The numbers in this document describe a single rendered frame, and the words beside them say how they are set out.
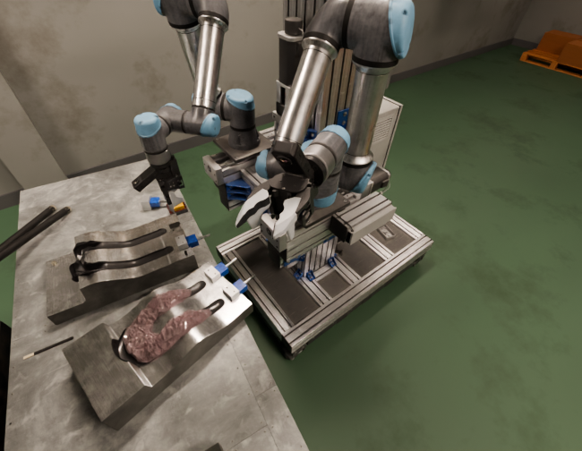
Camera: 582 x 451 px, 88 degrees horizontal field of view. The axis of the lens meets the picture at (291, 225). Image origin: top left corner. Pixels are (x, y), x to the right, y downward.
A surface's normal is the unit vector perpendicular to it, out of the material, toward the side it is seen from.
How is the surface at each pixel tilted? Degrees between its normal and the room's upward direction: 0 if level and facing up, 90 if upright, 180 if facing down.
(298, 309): 0
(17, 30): 90
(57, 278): 0
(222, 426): 0
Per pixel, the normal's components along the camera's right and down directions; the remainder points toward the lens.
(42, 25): 0.60, 0.58
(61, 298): 0.03, -0.69
